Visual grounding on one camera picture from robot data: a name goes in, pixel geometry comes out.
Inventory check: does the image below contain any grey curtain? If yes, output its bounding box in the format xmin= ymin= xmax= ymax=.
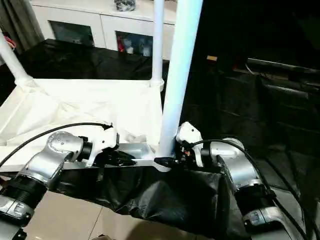
xmin=0 ymin=0 xmax=45 ymax=55

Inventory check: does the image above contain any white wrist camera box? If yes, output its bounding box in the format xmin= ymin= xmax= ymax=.
xmin=86 ymin=124 xmax=121 ymax=169
xmin=175 ymin=121 xmax=205 ymax=168

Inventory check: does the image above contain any grey crumpled object on cabinet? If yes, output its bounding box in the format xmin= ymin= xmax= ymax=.
xmin=113 ymin=0 xmax=138 ymax=12

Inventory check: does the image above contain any white sideboard cabinet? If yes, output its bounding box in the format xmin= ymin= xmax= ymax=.
xmin=31 ymin=0 xmax=178 ymax=61

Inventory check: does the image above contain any black work mat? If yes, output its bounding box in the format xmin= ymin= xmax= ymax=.
xmin=0 ymin=38 xmax=320 ymax=240

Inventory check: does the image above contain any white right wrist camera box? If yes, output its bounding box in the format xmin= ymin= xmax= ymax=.
xmin=175 ymin=121 xmax=205 ymax=168

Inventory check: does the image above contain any white plastic table top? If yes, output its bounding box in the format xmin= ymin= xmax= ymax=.
xmin=0 ymin=78 xmax=176 ymax=174

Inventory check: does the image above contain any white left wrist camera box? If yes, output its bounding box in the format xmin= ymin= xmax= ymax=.
xmin=86 ymin=124 xmax=121 ymax=169

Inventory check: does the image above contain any red wire bundle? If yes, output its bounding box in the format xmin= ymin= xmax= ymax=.
xmin=6 ymin=36 xmax=17 ymax=50

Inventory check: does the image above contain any white patterned jug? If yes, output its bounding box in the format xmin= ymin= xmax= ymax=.
xmin=141 ymin=43 xmax=152 ymax=57

